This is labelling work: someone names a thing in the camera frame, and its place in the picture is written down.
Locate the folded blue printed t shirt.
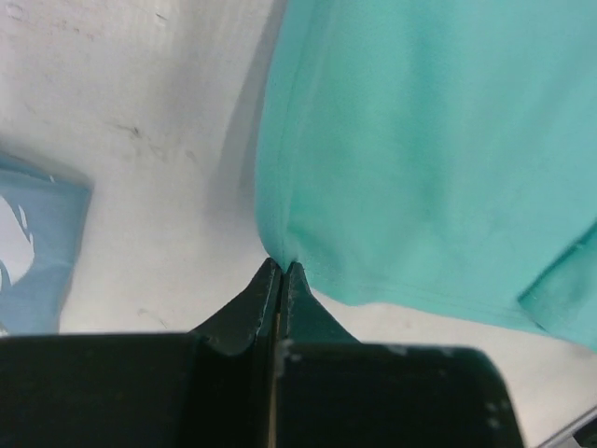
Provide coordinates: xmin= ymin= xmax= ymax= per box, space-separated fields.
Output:
xmin=1 ymin=154 xmax=90 ymax=336

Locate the teal t shirt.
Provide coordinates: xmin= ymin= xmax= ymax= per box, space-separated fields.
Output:
xmin=255 ymin=1 xmax=596 ymax=348

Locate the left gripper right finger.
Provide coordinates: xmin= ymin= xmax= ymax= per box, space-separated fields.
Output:
xmin=275 ymin=263 xmax=523 ymax=447

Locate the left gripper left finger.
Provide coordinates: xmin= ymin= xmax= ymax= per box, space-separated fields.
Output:
xmin=1 ymin=260 xmax=282 ymax=447

